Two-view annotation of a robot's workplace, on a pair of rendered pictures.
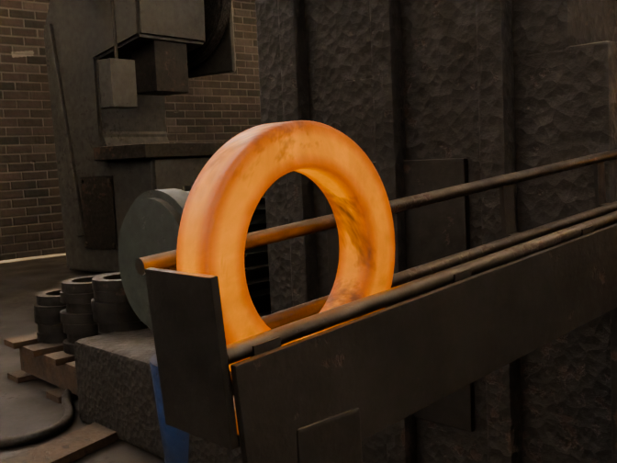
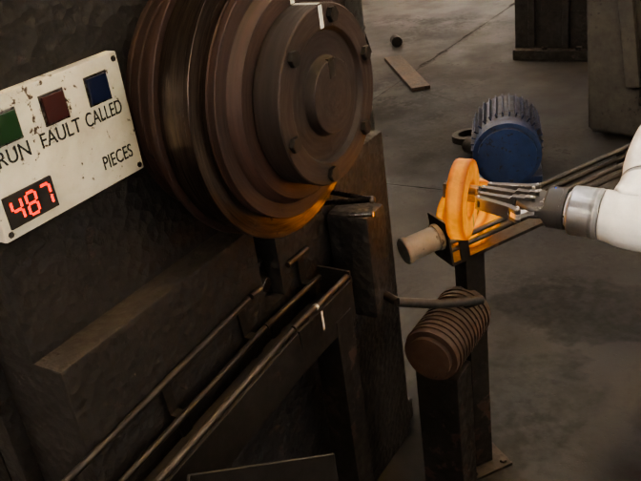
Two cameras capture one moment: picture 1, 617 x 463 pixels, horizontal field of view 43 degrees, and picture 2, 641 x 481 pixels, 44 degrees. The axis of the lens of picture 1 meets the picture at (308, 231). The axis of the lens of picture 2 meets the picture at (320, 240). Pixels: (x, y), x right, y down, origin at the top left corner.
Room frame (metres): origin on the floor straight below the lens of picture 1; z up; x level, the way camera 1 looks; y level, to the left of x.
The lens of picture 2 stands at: (0.04, -0.57, 1.47)
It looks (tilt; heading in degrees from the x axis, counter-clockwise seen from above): 27 degrees down; 348
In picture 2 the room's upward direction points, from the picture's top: 8 degrees counter-clockwise
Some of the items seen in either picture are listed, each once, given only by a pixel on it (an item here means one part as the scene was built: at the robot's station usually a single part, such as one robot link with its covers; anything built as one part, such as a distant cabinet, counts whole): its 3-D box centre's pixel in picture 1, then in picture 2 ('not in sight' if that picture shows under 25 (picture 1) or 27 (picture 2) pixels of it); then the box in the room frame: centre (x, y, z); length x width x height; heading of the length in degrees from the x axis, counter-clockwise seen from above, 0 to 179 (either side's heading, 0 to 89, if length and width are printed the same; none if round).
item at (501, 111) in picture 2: not in sight; (506, 136); (3.12, -2.16, 0.17); 0.57 x 0.31 x 0.34; 153
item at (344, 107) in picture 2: not in sight; (320, 94); (1.21, -0.85, 1.11); 0.28 x 0.06 x 0.28; 133
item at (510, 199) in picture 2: not in sight; (504, 201); (1.24, -1.18, 0.84); 0.11 x 0.01 x 0.04; 44
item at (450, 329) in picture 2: not in sight; (453, 404); (1.41, -1.12, 0.27); 0.22 x 0.13 x 0.53; 133
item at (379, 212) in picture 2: not in sight; (359, 258); (1.45, -0.95, 0.68); 0.11 x 0.08 x 0.24; 43
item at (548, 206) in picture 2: not in sight; (543, 204); (1.20, -1.24, 0.83); 0.09 x 0.08 x 0.07; 43
